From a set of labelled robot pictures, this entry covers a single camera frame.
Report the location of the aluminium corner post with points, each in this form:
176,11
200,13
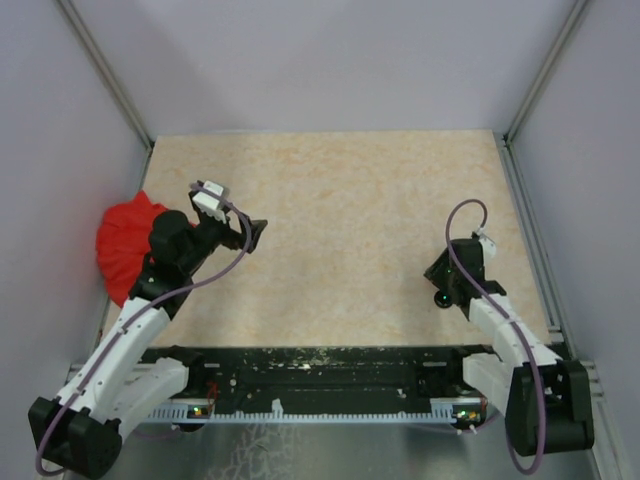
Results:
569,28
105,72

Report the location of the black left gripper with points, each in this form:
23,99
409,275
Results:
233,238

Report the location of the black round charging case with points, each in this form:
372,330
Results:
442,300

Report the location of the red crumpled cloth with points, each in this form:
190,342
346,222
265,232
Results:
122,242

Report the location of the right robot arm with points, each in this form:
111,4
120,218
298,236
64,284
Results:
544,398

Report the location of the aluminium side rail right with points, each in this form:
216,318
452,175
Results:
549,295

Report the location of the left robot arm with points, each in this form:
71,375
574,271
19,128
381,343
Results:
84,427

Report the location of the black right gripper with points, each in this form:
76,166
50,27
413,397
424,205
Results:
435,272

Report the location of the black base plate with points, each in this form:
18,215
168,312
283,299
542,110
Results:
334,380

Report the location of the aluminium corner post right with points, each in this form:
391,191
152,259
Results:
569,28

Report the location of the aluminium corner post left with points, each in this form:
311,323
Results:
105,72

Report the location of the white slotted cable duct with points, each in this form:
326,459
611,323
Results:
461,413

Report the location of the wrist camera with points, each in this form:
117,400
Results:
208,200
489,247

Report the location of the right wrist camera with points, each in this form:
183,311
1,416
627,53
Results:
489,247

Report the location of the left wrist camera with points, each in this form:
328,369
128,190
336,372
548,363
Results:
208,200

